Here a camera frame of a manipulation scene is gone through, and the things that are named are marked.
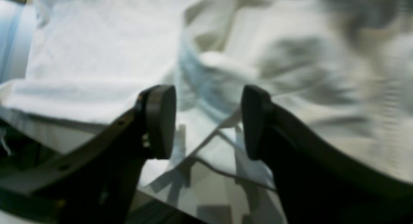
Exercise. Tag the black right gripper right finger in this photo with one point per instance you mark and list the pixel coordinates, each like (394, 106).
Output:
(316, 183)

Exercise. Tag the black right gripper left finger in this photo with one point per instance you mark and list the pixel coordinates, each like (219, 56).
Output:
(96, 182)

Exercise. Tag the white t-shirt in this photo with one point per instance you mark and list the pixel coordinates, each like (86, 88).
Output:
(342, 67)

